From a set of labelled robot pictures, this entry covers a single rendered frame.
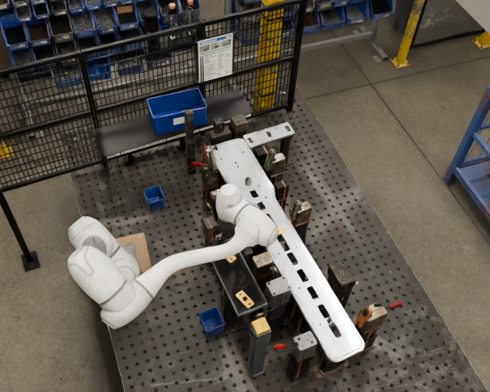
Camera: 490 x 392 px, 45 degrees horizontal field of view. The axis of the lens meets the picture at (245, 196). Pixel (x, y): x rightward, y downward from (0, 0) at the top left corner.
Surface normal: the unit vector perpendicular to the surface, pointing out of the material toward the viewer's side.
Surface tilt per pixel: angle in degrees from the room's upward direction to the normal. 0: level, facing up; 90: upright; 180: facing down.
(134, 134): 0
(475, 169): 0
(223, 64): 90
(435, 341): 0
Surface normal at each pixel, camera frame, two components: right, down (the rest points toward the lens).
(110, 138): 0.04, -0.62
